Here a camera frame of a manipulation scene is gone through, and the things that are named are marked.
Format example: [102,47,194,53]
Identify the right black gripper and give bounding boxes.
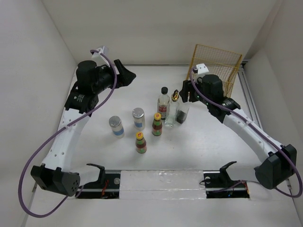
[178,79,212,106]

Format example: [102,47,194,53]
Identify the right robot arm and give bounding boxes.
[179,74,297,189]

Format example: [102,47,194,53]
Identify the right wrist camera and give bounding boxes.
[193,63,209,75]

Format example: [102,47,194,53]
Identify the dark liquid square bottle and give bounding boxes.
[176,102,189,124]

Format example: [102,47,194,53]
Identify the red label clear bottle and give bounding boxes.
[157,87,170,120]

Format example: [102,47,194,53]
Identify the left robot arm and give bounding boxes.
[30,59,136,197]

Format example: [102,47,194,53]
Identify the yellow wire rack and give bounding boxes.
[189,44,242,97]

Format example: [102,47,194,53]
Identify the yellow cap sauce bottle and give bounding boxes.
[152,113,162,136]
[135,131,147,154]

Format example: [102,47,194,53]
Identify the clear square oil bottle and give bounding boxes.
[165,89,179,127]

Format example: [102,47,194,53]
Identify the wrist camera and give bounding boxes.
[90,45,109,59]
[193,63,209,75]

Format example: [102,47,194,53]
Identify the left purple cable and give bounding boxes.
[18,49,118,218]

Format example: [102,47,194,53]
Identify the blue label shaker jar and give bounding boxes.
[132,107,145,131]

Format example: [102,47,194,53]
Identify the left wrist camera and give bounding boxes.
[90,45,109,59]

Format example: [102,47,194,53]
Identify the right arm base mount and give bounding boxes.
[199,161,250,199]

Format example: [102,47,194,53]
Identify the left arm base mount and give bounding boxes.
[75,163,121,199]

